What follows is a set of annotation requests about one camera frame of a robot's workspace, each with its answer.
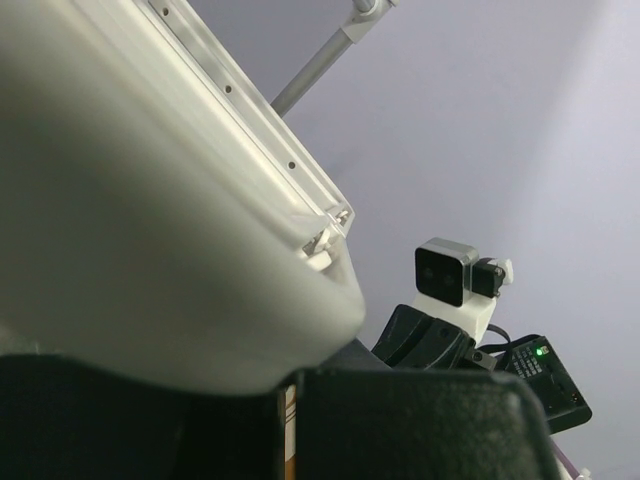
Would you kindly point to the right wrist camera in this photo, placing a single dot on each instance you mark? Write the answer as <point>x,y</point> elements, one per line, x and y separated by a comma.
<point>455,284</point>

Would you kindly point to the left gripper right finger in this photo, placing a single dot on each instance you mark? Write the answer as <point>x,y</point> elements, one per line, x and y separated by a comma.
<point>418,425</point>

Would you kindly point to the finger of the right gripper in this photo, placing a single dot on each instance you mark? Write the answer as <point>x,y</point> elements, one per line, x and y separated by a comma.
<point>413,339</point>

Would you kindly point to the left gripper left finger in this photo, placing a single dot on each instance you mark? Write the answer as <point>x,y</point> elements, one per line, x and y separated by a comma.
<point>63,420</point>

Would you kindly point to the white clip hanger frame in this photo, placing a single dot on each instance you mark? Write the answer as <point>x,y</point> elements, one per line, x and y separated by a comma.
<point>159,219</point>

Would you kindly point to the silver drying rack stand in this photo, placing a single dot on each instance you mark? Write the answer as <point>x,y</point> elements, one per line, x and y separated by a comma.
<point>363,16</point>

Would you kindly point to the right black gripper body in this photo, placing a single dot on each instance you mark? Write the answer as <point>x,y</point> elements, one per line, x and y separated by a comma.
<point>453,348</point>

